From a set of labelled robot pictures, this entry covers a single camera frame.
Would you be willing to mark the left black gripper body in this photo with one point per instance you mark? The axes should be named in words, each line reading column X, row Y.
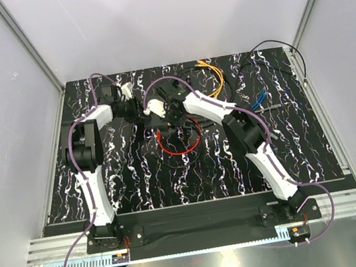
column 131, row 110

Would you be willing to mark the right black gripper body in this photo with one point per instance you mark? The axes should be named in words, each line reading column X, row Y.
column 170, row 116

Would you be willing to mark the black network switch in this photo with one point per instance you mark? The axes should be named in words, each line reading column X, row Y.
column 155, row 122

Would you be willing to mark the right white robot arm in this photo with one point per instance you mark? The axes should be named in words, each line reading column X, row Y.
column 246, row 132

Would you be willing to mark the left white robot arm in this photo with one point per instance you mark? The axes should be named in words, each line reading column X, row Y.
column 83, row 152

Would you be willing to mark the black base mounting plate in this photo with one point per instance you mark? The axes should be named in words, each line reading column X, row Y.
column 256, row 199

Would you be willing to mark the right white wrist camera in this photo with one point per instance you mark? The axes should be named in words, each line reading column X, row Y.
column 156, row 107

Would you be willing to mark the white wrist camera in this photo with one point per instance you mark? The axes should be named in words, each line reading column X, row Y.
column 156, row 107
column 126, row 90

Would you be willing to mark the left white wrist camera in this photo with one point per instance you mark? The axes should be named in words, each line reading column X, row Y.
column 126, row 90

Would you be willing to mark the aluminium frame rail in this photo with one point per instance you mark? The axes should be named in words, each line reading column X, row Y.
column 317, row 207

